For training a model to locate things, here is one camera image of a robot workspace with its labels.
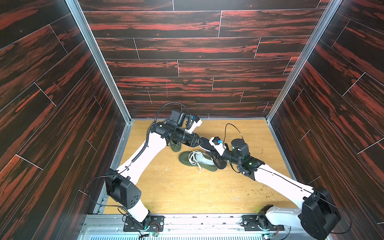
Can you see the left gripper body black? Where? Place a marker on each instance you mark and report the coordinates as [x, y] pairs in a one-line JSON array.
[[182, 137]]

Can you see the green shoe white laces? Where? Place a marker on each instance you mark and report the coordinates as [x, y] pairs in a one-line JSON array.
[[175, 146], [198, 159]]

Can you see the black insole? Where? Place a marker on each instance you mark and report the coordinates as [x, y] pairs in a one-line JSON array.
[[205, 145]]

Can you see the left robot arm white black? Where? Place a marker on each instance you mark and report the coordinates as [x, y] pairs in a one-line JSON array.
[[121, 183]]

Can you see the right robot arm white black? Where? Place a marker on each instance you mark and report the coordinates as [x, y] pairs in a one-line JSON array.
[[315, 212]]

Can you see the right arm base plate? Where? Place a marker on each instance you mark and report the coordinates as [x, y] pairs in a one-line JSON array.
[[259, 223]]

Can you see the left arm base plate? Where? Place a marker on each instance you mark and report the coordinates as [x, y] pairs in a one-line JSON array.
[[153, 223]]

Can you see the aluminium front rail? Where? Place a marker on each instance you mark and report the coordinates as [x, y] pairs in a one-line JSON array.
[[186, 227]]

